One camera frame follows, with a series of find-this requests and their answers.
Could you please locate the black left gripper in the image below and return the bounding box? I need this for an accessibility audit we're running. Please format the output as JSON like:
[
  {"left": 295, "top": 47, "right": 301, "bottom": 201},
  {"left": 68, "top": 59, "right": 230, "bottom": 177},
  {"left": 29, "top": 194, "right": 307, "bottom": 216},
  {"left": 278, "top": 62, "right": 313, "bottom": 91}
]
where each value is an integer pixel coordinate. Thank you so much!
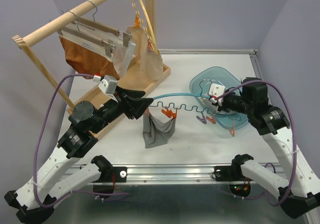
[{"left": 92, "top": 85, "right": 155, "bottom": 133}]

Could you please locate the grey underwear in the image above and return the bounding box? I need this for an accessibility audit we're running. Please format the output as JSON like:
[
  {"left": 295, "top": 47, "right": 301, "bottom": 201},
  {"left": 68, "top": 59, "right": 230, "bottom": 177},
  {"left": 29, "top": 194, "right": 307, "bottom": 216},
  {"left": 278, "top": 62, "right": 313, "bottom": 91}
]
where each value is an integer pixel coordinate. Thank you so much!
[{"left": 142, "top": 113, "right": 176, "bottom": 149}]

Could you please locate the blue plastic clip hanger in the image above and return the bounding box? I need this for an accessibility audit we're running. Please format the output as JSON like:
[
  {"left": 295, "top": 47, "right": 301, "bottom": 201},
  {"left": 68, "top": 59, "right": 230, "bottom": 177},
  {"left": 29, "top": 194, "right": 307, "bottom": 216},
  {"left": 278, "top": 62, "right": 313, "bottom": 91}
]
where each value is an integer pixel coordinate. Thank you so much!
[{"left": 151, "top": 93, "right": 236, "bottom": 136}]

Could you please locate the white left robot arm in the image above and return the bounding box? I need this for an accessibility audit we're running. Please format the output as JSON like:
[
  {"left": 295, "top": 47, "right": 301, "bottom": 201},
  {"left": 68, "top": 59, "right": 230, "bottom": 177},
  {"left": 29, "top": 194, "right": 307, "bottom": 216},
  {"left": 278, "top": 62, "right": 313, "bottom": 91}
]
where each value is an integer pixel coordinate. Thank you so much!
[{"left": 4, "top": 87, "right": 154, "bottom": 224}]

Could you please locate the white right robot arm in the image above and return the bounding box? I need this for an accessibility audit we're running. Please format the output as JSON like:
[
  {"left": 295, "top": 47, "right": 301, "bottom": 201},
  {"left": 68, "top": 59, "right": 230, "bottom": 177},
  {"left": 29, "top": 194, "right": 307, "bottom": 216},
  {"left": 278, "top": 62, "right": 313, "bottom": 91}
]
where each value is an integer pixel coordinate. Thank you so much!
[{"left": 208, "top": 78, "right": 320, "bottom": 219}]

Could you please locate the beige underwear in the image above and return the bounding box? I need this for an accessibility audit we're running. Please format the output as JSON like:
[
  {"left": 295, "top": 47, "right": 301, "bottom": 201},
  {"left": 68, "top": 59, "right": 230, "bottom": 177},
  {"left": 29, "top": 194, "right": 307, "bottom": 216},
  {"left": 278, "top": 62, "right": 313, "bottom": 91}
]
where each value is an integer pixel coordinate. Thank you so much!
[{"left": 126, "top": 25, "right": 164, "bottom": 81}]

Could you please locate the white underwear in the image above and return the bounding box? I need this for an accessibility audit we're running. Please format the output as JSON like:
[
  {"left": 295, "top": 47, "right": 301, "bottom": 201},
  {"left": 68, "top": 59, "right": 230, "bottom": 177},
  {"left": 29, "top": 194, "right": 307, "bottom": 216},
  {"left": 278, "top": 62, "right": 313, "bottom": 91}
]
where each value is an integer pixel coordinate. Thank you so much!
[{"left": 74, "top": 20, "right": 137, "bottom": 81}]

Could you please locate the wooden clamp hanger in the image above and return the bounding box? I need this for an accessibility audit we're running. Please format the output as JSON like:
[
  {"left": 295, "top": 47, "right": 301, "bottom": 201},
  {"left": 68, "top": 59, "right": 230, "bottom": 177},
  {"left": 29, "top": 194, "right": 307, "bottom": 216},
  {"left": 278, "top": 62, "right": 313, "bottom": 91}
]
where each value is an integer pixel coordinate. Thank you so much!
[
  {"left": 78, "top": 0, "right": 132, "bottom": 47},
  {"left": 57, "top": 10, "right": 117, "bottom": 61}
]

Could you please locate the brown underwear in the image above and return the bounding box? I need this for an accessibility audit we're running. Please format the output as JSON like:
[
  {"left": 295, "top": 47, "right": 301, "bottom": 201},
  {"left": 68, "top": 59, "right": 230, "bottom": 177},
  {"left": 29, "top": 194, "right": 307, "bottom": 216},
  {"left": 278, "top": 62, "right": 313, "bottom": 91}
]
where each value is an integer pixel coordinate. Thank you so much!
[{"left": 59, "top": 37, "right": 120, "bottom": 80}]

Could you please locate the yellow plastic clip hanger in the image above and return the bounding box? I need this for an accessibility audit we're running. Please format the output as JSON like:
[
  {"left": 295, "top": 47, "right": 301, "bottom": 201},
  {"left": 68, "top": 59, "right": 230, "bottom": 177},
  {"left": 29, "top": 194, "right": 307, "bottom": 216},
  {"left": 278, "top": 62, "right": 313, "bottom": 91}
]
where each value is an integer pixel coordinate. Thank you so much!
[{"left": 130, "top": 0, "right": 158, "bottom": 53}]

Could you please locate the wooden clothes rack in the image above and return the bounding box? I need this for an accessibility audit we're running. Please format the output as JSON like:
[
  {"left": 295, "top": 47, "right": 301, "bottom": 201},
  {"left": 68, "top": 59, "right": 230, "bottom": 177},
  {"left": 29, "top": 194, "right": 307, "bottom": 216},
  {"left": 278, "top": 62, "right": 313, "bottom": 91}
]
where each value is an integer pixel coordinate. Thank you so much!
[{"left": 11, "top": 0, "right": 172, "bottom": 142}]

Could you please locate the blue plastic tub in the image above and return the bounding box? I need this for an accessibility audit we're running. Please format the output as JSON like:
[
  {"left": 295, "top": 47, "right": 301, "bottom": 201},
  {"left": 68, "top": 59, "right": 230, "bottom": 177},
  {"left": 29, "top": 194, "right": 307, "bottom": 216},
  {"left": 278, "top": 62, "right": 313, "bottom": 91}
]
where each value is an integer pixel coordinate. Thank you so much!
[{"left": 189, "top": 66, "right": 249, "bottom": 130}]

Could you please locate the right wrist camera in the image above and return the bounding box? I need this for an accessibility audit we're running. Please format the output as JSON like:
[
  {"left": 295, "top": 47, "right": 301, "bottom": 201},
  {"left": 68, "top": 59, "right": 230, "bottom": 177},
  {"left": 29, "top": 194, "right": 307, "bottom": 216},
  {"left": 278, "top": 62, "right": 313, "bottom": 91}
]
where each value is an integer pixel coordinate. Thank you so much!
[{"left": 208, "top": 83, "right": 227, "bottom": 111}]

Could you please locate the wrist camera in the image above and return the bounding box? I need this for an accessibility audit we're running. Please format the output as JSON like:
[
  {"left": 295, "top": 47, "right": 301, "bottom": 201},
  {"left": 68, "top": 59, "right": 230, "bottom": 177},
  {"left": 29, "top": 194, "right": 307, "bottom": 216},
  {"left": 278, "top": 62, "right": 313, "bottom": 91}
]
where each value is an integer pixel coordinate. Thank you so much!
[
  {"left": 208, "top": 83, "right": 227, "bottom": 111},
  {"left": 93, "top": 75, "right": 118, "bottom": 102}
]

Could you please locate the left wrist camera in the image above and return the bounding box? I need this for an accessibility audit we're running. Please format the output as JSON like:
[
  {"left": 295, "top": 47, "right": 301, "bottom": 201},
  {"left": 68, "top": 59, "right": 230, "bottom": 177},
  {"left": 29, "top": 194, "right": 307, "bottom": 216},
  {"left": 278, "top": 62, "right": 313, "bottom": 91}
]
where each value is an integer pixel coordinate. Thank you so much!
[{"left": 93, "top": 75, "right": 118, "bottom": 102}]

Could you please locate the aluminium mounting rail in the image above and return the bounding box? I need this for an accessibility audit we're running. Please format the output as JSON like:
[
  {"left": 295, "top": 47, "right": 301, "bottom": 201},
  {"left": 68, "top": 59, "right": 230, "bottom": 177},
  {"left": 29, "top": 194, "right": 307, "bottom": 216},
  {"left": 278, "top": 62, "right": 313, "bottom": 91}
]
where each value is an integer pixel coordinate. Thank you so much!
[{"left": 42, "top": 161, "right": 309, "bottom": 185}]

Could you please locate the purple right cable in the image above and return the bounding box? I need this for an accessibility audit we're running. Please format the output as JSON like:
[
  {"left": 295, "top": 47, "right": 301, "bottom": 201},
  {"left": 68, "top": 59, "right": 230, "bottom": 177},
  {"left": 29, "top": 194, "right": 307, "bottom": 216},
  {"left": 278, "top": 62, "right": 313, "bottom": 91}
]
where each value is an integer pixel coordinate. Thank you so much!
[{"left": 217, "top": 80, "right": 295, "bottom": 207}]

